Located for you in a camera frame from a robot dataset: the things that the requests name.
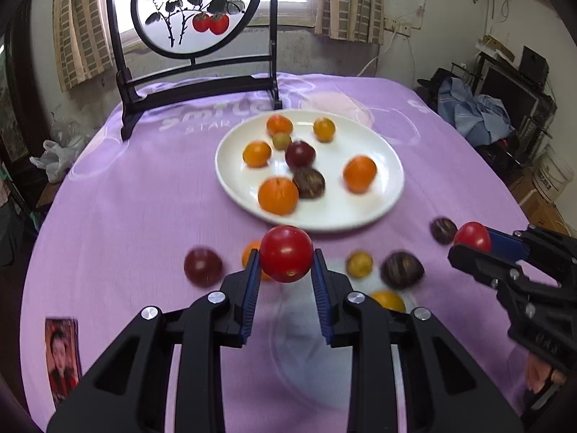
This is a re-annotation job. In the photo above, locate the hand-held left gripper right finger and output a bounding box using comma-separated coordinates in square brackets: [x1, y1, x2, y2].
[312, 248, 526, 433]

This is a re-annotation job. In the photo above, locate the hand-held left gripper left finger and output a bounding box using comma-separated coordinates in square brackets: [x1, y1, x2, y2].
[47, 248, 262, 433]

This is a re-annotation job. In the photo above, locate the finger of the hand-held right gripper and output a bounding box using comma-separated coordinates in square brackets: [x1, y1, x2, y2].
[448, 244, 560, 314]
[489, 223, 577, 287]

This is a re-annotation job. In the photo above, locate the red cherry tomato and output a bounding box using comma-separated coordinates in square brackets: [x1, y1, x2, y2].
[453, 222, 492, 253]
[260, 226, 314, 283]

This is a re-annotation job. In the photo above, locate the white oval plate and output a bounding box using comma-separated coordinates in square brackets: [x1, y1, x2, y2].
[215, 109, 405, 234]

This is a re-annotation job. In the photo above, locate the large orange mandarin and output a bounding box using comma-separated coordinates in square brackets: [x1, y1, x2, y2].
[258, 177, 300, 216]

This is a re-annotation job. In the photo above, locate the brown water chestnut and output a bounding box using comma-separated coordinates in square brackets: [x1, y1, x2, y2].
[430, 217, 459, 245]
[293, 168, 326, 199]

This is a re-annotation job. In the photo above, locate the small smooth orange fruit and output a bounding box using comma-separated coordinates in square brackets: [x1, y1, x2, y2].
[313, 117, 336, 143]
[242, 241, 263, 281]
[242, 141, 272, 169]

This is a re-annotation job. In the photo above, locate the dark red plum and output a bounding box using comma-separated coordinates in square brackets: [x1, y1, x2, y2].
[285, 141, 316, 169]
[183, 246, 224, 287]

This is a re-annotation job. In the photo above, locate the person's right hand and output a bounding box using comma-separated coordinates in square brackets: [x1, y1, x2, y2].
[525, 354, 569, 393]

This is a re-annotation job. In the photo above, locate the cardboard box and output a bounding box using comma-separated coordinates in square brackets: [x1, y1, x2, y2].
[514, 176, 564, 224]

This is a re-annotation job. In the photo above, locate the green-orange mandarin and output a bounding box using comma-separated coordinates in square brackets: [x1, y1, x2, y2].
[370, 291, 406, 314]

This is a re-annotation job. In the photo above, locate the dark brown round fruit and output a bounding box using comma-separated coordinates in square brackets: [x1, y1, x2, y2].
[380, 253, 425, 290]

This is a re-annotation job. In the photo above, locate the white plastic bucket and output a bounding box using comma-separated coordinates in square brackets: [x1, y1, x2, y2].
[533, 146, 569, 204]

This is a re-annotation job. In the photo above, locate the blue cloth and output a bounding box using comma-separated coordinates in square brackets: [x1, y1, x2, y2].
[438, 76, 515, 147]

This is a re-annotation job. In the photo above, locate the black monitor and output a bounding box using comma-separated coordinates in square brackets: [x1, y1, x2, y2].
[480, 61, 542, 145]

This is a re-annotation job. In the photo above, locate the purple printed tablecloth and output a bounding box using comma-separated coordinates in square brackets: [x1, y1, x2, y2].
[20, 72, 548, 433]

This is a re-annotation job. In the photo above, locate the black hat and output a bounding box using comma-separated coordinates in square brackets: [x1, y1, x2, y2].
[417, 67, 456, 100]

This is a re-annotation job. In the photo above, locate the black speaker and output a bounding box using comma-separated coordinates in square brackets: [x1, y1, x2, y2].
[520, 46, 550, 83]

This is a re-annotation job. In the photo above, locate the smartphone with lit screen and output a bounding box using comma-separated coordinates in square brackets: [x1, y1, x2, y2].
[44, 317, 83, 409]

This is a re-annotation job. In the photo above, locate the white plastic bag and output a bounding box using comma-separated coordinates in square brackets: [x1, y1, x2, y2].
[30, 137, 86, 183]

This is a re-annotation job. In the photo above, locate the beige brick-pattern curtain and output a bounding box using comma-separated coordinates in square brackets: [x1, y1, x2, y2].
[314, 0, 386, 46]
[53, 0, 114, 92]

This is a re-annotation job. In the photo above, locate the round painted screen black stand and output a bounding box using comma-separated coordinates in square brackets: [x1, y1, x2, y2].
[105, 0, 282, 141]

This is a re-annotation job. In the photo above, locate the dark wooden cabinet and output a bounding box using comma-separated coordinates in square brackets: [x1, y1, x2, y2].
[0, 9, 50, 262]

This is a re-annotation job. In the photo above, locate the white cable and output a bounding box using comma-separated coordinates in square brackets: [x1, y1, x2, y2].
[356, 22, 415, 77]

